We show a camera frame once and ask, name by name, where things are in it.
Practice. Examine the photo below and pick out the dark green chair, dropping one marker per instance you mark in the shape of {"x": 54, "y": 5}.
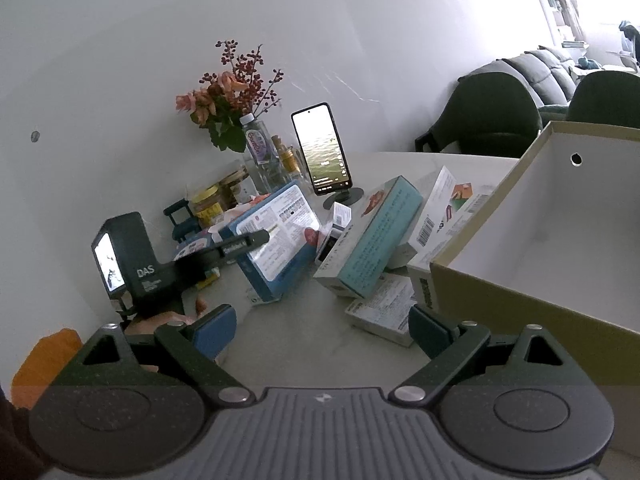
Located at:
{"x": 605, "y": 100}
{"x": 480, "y": 110}

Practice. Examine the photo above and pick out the beige cardboard box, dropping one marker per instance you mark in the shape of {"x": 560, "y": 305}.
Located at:
{"x": 525, "y": 305}

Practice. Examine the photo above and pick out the round black phone stand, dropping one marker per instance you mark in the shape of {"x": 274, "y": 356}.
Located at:
{"x": 350, "y": 196}

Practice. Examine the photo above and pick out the tall white shelf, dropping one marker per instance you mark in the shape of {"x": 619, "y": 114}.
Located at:
{"x": 555, "y": 5}

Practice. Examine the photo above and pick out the white office chair with clothes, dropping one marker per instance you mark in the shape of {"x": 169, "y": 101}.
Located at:
{"x": 627, "y": 35}

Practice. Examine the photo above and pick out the brown food jar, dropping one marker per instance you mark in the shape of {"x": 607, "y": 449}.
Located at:
{"x": 235, "y": 187}

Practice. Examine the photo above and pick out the white strawberry medicine box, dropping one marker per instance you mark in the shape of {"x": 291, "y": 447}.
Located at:
{"x": 425, "y": 220}

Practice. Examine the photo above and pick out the grey sofa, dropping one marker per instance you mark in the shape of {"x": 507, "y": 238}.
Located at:
{"x": 540, "y": 67}

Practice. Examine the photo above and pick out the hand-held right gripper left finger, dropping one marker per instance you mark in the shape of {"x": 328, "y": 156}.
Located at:
{"x": 215, "y": 332}

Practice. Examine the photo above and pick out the person's left hand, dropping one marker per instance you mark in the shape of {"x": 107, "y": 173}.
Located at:
{"x": 160, "y": 321}

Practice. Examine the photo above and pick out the black smartphone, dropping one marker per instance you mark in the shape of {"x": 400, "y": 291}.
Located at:
{"x": 322, "y": 145}

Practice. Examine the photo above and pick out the white black text medicine box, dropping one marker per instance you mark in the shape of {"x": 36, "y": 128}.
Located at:
{"x": 425, "y": 285}

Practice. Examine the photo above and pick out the dark blue white box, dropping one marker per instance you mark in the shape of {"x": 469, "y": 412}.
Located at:
{"x": 340, "y": 215}

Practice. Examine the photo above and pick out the yellow-lidded jar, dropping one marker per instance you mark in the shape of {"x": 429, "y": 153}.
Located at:
{"x": 207, "y": 205}

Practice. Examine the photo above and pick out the small gold-capped bottle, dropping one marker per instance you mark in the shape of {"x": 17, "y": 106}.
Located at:
{"x": 287, "y": 160}

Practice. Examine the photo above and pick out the clear plastic water bottle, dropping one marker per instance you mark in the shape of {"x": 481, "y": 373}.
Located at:
{"x": 257, "y": 142}

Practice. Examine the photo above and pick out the teal red bear medicine box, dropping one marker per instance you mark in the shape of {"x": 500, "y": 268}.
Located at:
{"x": 380, "y": 240}

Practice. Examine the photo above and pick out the blue cartoon bear box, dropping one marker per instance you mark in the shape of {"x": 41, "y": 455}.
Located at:
{"x": 285, "y": 230}

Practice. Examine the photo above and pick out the orange cloth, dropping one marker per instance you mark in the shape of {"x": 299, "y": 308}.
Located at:
{"x": 40, "y": 370}

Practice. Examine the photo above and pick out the orange white tissue pack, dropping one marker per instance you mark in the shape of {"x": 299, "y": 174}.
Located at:
{"x": 240, "y": 215}

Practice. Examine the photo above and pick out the white marble desktop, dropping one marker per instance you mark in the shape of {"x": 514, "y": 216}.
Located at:
{"x": 300, "y": 325}

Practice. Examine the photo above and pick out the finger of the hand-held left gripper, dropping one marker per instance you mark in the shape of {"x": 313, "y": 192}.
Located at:
{"x": 235, "y": 246}

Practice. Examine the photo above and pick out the red orange flower bouquet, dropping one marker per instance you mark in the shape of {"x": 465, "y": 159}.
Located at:
{"x": 225, "y": 105}

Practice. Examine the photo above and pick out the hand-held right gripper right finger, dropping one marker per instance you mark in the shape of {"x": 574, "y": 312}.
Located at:
{"x": 430, "y": 330}

